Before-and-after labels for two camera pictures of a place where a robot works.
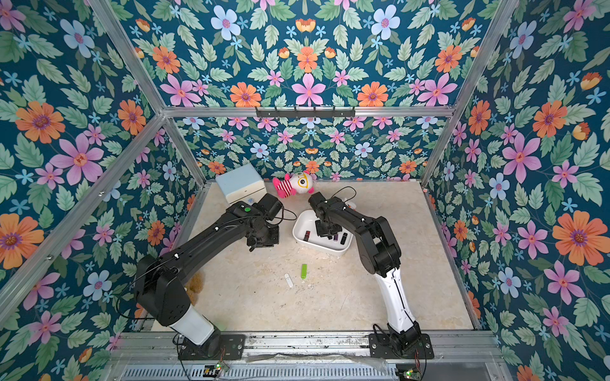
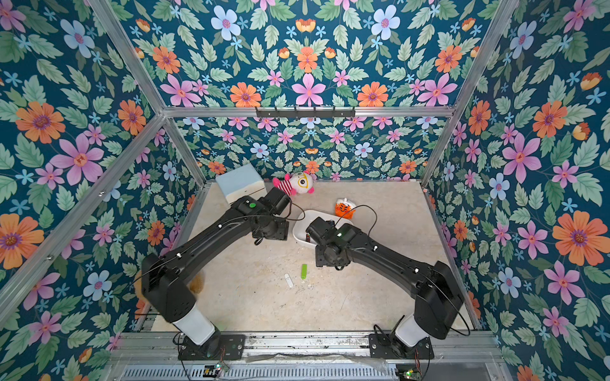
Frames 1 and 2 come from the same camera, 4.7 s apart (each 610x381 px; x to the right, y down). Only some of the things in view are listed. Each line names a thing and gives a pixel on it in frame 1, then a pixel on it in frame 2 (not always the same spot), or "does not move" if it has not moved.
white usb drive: (287, 278) does not move
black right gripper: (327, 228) -> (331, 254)
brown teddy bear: (194, 286) does not move
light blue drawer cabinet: (242, 184) does not move
